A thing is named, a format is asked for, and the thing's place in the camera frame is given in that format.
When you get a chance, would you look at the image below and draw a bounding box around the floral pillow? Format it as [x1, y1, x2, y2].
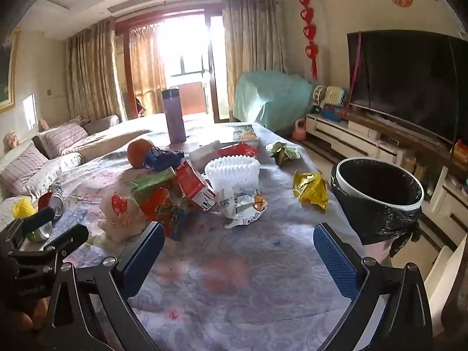
[24, 152, 83, 194]

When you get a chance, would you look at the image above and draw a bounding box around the white bin with black bag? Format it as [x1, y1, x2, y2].
[331, 157, 425, 257]

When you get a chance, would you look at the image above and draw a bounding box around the sheer curtain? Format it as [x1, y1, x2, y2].
[130, 25, 167, 114]

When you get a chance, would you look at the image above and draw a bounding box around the blue toy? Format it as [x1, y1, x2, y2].
[320, 104, 342, 121]

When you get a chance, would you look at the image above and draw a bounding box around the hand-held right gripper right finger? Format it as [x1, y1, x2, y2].
[313, 222, 434, 351]

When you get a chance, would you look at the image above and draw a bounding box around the blue snack wrapper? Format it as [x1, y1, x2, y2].
[144, 146, 185, 172]

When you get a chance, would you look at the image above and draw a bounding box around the gold framed picture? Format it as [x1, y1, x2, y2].
[0, 29, 20, 114]

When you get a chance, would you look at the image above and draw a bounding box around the white television cabinet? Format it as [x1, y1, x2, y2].
[305, 111, 468, 227]

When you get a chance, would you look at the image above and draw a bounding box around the white foam block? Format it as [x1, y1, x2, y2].
[189, 140, 223, 171]

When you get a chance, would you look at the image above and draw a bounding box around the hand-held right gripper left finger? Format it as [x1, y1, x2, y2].
[44, 221, 167, 351]

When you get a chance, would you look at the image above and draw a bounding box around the white wheel toy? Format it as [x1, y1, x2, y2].
[312, 85, 327, 107]

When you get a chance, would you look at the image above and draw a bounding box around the green yellow toy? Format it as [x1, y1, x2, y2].
[325, 86, 346, 108]

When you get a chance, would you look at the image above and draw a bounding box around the beige sofa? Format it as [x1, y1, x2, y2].
[0, 113, 154, 205]

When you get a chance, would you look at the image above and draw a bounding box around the yellow foam fruit net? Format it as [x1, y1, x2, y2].
[12, 195, 39, 220]

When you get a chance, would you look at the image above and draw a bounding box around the red hanging cloth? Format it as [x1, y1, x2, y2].
[179, 82, 203, 116]

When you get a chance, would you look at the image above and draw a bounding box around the silver drink can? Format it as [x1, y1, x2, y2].
[37, 190, 68, 222]

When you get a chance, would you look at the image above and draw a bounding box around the purple thermos bottle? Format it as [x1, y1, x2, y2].
[162, 88, 188, 144]

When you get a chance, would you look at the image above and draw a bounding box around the white plastic bag red print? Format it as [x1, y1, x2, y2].
[99, 186, 147, 242]

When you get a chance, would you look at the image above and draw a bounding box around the pink kettlebell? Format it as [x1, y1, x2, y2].
[292, 118, 307, 141]

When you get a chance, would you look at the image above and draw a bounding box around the striped pillow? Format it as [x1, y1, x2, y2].
[0, 145, 48, 194]
[37, 122, 88, 158]

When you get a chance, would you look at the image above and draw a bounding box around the red milk carton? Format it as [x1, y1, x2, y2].
[175, 161, 217, 211]

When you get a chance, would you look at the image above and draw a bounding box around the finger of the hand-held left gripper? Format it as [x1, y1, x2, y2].
[10, 224, 90, 264]
[6, 207, 55, 244]

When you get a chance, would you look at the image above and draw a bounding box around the beige curtain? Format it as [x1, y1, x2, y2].
[222, 0, 288, 121]
[66, 18, 127, 121]

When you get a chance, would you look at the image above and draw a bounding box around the orange fruit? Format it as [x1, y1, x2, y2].
[127, 140, 156, 169]

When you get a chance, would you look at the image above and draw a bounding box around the red snack wrapper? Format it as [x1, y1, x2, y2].
[217, 142, 259, 159]

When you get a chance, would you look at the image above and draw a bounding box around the orange drink carton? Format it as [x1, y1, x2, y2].
[141, 188, 187, 240]

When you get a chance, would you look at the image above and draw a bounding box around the green cover picture book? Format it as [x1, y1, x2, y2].
[223, 124, 259, 145]

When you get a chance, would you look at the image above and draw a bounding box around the teal cloth covered furniture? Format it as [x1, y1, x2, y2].
[233, 71, 315, 127]

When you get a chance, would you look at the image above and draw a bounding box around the red heart hanging string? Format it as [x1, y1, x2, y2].
[299, 0, 319, 80]

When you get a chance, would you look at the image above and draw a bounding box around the yellow snack wrapper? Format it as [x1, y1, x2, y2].
[292, 170, 330, 213]

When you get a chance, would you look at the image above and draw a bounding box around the crumpled white cartoon wrapper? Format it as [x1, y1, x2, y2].
[216, 188, 269, 229]

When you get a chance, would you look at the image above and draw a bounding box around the black flat television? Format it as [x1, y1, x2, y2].
[347, 31, 468, 145]

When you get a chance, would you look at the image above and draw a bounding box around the green drink carton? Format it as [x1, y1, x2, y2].
[124, 167, 178, 205]

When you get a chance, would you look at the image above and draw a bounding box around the green snack wrapper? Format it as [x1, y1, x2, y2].
[265, 142, 301, 167]

